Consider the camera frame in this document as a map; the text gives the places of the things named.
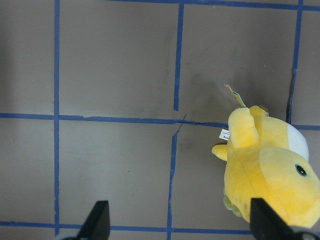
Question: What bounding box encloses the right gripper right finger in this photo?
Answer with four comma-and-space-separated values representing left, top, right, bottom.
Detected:
250, 198, 295, 240

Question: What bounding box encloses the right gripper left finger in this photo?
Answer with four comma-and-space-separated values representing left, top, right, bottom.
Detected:
75, 200, 111, 240

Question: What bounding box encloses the yellow plush dinosaur toy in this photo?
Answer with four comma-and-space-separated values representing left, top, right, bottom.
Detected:
211, 92, 320, 228

